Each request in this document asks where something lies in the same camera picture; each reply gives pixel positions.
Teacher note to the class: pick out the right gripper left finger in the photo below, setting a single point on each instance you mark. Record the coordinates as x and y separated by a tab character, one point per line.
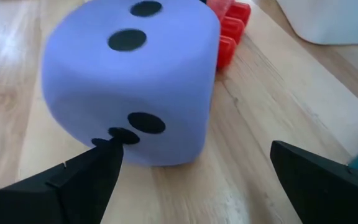
73	193

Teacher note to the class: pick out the white plastic bin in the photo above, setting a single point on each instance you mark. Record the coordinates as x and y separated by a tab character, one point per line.
331	18

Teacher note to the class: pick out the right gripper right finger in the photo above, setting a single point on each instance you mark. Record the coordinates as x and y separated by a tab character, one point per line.
322	189

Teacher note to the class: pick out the large red toy brick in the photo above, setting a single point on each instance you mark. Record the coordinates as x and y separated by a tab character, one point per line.
232	31

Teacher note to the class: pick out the purple foam die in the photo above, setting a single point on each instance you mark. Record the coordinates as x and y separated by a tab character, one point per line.
129	84

